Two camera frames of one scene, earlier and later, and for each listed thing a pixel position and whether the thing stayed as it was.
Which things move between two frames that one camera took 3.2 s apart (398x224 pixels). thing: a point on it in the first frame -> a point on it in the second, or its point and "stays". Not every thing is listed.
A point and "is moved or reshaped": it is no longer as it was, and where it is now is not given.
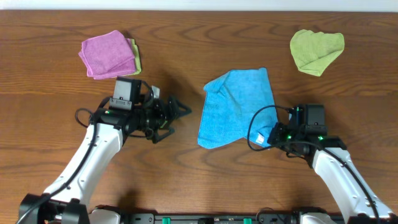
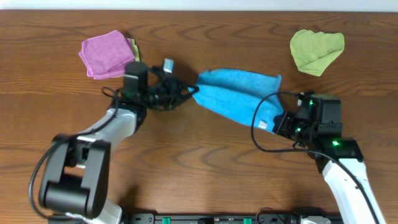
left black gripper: [166, 117] -> [168, 92]
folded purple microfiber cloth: [108, 55] stays
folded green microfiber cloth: [137, 58] stays
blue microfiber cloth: [229, 104] is moved or reshaped
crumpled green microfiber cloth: [314, 52] stays
